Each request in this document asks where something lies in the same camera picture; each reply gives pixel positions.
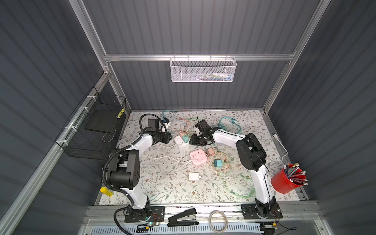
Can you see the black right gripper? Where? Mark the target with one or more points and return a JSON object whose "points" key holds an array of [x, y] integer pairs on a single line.
{"points": [[194, 141]]}

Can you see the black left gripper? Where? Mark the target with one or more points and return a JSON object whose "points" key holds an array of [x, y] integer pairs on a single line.
{"points": [[166, 137]]}

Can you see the pink power strip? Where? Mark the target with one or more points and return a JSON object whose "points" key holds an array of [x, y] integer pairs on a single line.
{"points": [[198, 157]]}

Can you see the white power strip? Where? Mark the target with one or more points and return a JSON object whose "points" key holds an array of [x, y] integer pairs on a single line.
{"points": [[180, 142]]}

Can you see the teal USB charger cube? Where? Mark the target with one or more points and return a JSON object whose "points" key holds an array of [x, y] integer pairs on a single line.
{"points": [[218, 163]]}

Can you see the white USB charger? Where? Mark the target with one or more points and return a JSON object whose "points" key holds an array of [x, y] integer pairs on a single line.
{"points": [[194, 176]]}

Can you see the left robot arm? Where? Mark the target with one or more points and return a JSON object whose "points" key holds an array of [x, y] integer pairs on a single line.
{"points": [[121, 172]]}

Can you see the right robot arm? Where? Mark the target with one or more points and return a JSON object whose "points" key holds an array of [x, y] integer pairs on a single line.
{"points": [[252, 157]]}

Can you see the yellow marker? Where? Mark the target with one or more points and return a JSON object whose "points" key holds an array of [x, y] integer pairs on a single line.
{"points": [[106, 192]]}

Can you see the black stapler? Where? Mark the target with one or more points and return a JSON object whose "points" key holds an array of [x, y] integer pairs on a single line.
{"points": [[185, 218]]}

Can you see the red pencil cup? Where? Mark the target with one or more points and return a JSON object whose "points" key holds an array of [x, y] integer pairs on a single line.
{"points": [[289, 178]]}

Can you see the black wire basket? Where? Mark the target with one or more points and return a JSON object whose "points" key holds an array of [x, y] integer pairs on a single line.
{"points": [[95, 128]]}

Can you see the white wire mesh basket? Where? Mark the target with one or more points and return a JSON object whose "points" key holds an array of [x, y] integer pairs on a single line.
{"points": [[202, 69]]}

